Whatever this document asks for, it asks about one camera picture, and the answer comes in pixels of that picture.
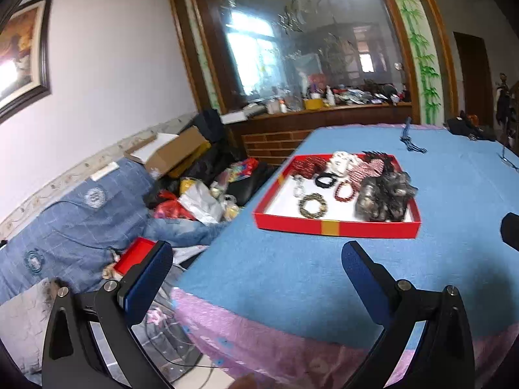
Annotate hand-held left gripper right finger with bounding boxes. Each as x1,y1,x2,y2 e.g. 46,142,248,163
341,240,475,389

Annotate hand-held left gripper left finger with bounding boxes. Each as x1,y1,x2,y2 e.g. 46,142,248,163
42,240,175,389

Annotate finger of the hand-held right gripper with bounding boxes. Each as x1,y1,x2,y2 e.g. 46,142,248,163
501,213,519,252

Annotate grey organza scrunchie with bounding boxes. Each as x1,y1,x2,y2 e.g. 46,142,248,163
355,174,400,223

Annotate dark red bead bracelet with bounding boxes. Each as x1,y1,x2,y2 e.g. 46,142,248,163
333,180,357,202

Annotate leopard bead bracelet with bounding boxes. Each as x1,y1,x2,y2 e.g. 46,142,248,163
299,193,327,218

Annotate red box with white inside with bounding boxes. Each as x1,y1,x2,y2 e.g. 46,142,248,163
253,153,422,239

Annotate black ruffled scrunchie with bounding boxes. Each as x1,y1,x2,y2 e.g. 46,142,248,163
315,171,345,189

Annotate red plaid scrunchie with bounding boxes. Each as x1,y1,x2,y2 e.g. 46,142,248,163
349,158,388,189

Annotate white dotted scrunchie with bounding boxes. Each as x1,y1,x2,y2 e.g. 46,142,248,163
328,151,359,179

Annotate black hair claw clip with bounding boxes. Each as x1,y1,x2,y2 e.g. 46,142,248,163
361,151,396,179

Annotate red dotted scrunchie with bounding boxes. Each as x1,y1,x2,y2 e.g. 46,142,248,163
291,155,327,179

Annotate small red box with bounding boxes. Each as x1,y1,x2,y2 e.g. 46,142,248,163
114,237,157,274

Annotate red plastic bag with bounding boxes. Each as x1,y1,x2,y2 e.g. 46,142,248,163
154,200,191,221

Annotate blue tablecloth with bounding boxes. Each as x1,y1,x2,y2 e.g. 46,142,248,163
172,124,519,349

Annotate silver plastic bag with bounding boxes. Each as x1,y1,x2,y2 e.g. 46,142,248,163
178,180,223,226

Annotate blue plaid sofa cover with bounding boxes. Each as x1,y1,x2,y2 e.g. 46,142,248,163
0,158,228,304

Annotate black cloth bag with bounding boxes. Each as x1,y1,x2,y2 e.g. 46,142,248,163
446,110,496,142

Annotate open cardboard box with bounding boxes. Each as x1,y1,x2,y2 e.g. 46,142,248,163
124,125,211,179

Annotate grey cushion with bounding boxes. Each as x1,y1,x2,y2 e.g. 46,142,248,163
0,279,61,385

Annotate brown wooden door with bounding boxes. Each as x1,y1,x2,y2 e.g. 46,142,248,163
452,31,495,126

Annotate wooden counter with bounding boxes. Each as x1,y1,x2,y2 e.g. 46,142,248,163
227,103,414,167

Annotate flat white box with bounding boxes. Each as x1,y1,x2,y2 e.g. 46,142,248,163
221,109,264,124

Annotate framed painting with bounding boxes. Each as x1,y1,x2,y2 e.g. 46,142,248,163
0,0,54,124

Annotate thin frame eyeglasses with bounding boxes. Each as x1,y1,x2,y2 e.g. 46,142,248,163
497,146,519,170

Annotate dark coat on post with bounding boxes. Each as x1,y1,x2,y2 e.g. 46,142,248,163
495,73,519,138

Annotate green bamboo wall decal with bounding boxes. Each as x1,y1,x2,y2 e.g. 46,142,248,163
385,0,442,124

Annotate large etched wall mirror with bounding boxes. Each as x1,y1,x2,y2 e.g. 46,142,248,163
182,0,422,114

